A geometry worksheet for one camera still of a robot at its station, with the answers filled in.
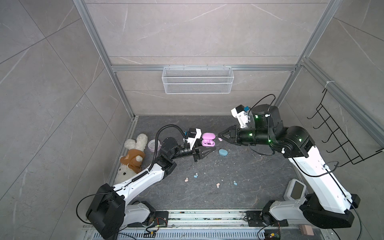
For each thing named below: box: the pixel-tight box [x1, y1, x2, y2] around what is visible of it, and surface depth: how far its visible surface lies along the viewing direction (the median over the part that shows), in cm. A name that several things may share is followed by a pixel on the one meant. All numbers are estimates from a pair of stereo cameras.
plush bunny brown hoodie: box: [114, 133, 148, 185], surface depth 85 cm
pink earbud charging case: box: [202, 132, 216, 147], surface depth 64 cm
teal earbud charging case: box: [219, 149, 228, 156], surface depth 98 cm
